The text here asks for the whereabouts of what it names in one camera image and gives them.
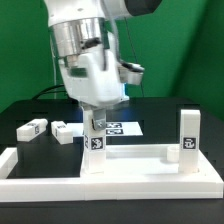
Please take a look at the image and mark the white U-shaped frame fence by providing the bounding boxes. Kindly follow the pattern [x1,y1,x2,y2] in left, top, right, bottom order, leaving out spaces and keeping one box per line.
[0,148,224,202]

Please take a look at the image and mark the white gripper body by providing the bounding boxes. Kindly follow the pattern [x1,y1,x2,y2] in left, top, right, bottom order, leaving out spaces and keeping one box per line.
[59,50,123,107]

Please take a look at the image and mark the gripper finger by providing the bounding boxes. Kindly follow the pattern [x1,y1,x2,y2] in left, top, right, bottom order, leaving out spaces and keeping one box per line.
[93,109,106,130]

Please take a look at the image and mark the marker tag sheet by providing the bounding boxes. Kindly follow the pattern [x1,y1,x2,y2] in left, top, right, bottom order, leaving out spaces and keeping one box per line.
[67,122,143,137]

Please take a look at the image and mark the grey white cable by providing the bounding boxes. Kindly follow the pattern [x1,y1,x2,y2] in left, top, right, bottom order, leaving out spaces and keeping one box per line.
[51,49,58,89]

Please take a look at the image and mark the black cables on table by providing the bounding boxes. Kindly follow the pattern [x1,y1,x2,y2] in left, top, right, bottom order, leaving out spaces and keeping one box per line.
[31,83,69,101]

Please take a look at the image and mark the white desk top tray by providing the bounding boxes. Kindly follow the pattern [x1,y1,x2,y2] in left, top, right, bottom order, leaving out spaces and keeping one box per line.
[80,144,222,183]

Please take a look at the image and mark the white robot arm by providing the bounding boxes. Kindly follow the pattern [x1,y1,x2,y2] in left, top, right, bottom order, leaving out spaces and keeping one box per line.
[44,0,162,130]

